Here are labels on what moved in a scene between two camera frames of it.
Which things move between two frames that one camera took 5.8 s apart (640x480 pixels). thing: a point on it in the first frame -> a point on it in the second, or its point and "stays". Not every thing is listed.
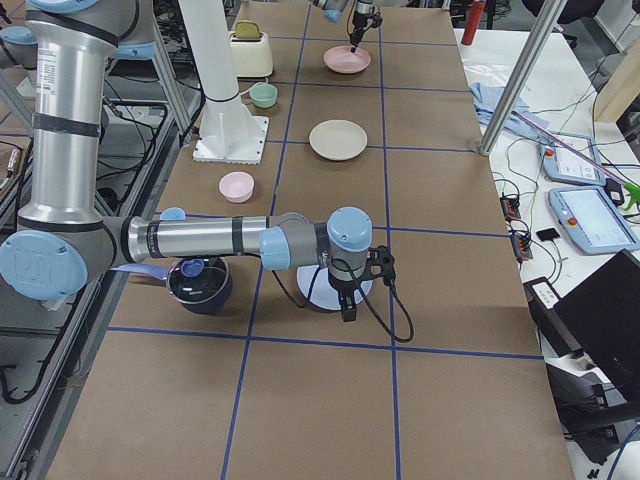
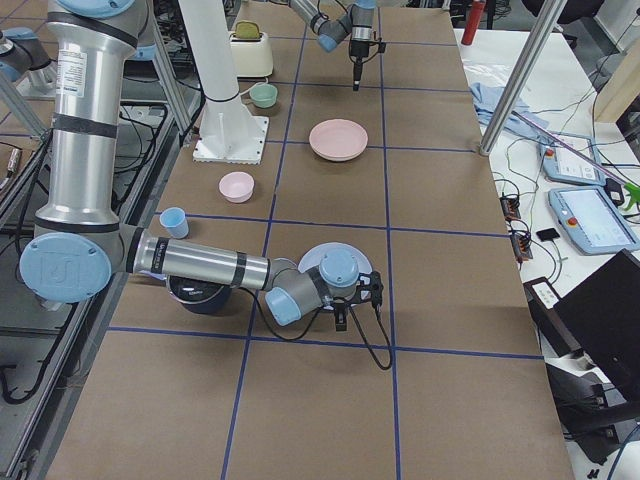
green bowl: (263, 95) stays
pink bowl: (237, 186) stays
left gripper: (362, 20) -> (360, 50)
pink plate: (341, 59) -> (338, 139)
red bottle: (474, 17) stays
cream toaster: (251, 50) stays
